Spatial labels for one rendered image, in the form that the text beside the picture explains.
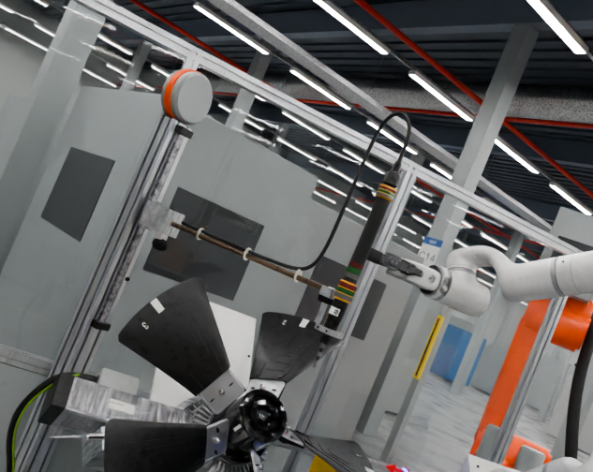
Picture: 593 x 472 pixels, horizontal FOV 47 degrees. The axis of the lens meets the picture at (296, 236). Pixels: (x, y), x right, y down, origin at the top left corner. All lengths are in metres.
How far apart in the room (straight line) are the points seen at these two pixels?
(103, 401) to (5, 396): 0.69
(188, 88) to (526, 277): 1.05
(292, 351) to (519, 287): 0.56
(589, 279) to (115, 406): 1.05
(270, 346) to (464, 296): 0.49
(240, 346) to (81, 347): 0.45
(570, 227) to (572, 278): 4.00
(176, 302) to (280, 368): 0.30
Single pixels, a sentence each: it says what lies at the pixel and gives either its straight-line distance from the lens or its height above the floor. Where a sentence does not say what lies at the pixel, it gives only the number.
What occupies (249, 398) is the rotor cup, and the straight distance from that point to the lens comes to 1.51.
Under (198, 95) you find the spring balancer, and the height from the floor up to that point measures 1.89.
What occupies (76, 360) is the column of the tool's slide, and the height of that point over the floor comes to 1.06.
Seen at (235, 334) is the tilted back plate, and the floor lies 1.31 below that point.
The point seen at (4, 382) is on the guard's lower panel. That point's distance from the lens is 2.20.
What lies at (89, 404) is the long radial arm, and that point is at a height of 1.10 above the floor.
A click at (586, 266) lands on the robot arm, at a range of 1.55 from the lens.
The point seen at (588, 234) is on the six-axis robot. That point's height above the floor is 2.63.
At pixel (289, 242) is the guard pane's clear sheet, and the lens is 2.27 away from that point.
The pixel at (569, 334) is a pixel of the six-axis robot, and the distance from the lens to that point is 5.55.
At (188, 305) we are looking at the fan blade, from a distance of 1.56.
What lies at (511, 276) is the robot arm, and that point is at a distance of 1.62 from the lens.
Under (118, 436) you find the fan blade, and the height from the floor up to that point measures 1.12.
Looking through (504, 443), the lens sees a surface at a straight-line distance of 2.92.
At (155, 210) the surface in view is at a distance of 1.91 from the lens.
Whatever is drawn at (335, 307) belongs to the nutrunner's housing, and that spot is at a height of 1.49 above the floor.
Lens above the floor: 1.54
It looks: 3 degrees up
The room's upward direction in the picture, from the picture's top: 23 degrees clockwise
